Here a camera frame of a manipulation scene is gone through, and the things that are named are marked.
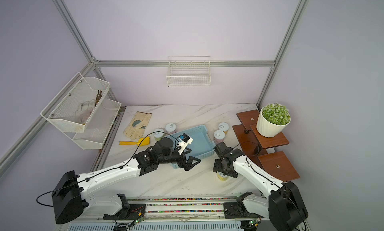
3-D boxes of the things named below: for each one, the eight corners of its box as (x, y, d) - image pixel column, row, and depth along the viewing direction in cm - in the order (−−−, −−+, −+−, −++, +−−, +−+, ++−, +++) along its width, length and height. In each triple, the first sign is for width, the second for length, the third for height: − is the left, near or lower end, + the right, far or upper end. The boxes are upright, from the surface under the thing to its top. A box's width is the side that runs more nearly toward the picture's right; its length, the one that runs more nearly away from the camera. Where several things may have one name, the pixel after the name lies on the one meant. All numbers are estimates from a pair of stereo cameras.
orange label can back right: (218, 135, 105) (219, 130, 101) (217, 126, 110) (218, 122, 105) (228, 135, 105) (229, 130, 101) (226, 126, 110) (228, 122, 105)
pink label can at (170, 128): (165, 134, 105) (164, 130, 101) (167, 127, 109) (165, 123, 105) (175, 134, 105) (174, 130, 101) (176, 127, 109) (175, 123, 105)
